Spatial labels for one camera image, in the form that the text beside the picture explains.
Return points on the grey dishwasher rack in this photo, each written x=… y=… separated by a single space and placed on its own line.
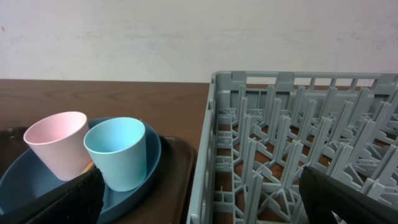
x=262 y=128

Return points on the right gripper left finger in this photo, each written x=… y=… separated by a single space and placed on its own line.
x=78 y=201

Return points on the pink cup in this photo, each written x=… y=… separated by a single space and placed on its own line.
x=58 y=142

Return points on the light blue cup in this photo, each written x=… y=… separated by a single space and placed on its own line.
x=117 y=146

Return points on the brown serving tray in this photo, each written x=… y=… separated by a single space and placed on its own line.
x=161 y=199

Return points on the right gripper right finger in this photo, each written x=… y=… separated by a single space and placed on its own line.
x=324 y=197

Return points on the left wooden chopstick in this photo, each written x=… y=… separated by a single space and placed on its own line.
x=88 y=167

